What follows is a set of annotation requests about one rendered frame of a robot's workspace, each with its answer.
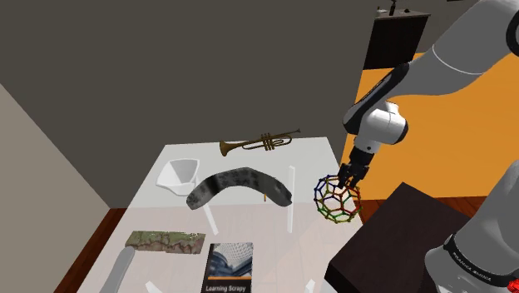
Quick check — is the grey rounded bar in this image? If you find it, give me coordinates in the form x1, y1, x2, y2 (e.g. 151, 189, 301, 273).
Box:
98, 246, 136, 293

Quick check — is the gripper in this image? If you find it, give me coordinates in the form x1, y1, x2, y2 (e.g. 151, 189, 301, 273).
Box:
337, 146, 376, 189

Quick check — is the mossy green brown slab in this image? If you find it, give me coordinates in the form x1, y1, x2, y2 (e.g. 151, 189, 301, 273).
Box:
124, 230, 207, 256

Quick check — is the grey spotted curved object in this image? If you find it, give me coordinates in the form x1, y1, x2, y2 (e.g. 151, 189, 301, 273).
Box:
185, 166, 294, 211

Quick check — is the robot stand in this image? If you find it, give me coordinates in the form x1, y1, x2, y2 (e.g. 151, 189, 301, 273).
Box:
324, 181, 487, 293

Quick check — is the multicoloured lattice ball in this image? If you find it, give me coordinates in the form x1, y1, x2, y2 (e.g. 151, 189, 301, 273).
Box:
313, 174, 363, 225

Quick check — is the glass table with white legs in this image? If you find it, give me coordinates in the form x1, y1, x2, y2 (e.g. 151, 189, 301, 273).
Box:
76, 137, 364, 293

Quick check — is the brass trumpet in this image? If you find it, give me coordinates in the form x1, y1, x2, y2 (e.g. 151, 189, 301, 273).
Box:
219, 127, 302, 158

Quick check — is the white angular bowl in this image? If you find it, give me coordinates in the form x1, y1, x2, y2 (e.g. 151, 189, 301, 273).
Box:
155, 157, 201, 198

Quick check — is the dark book with orange stripe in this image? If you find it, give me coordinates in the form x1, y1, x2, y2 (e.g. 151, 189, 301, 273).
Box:
200, 241, 255, 293

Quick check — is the dark cabinet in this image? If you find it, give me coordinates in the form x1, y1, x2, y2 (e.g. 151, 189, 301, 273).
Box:
363, 0, 432, 71

